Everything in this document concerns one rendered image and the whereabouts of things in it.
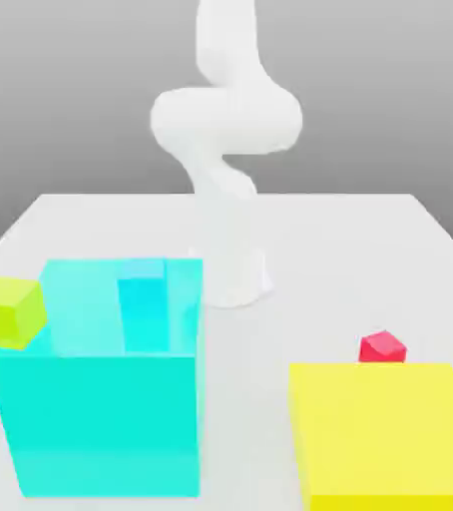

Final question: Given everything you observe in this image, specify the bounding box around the small red cube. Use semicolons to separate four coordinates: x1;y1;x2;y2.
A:
357;329;408;364

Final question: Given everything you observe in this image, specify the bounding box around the small lime green cube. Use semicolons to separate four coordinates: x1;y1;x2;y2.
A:
0;275;49;351

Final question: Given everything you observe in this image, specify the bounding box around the large cyan box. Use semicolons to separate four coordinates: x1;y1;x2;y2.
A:
0;257;205;500

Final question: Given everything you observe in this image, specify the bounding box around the large yellow box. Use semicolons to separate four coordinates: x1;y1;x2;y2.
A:
288;361;453;511

